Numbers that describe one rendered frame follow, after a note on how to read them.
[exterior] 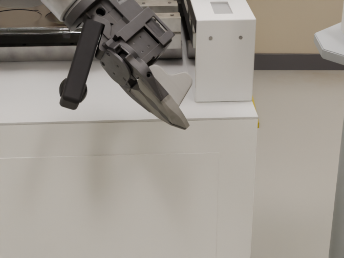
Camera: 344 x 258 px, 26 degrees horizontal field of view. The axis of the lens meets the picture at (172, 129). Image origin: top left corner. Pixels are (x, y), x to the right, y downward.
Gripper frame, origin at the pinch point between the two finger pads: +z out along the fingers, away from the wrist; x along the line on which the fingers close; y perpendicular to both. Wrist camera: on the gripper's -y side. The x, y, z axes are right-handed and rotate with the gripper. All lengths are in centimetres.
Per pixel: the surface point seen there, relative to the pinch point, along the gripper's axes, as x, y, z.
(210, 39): 13.1, 18.8, -6.2
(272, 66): 230, 143, 11
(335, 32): 41, 55, 9
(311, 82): 215, 144, 29
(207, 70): 16.6, 16.2, -3.0
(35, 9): 42, 11, -34
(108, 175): 24.4, -5.3, -1.7
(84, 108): 23.1, -0.9, -12.2
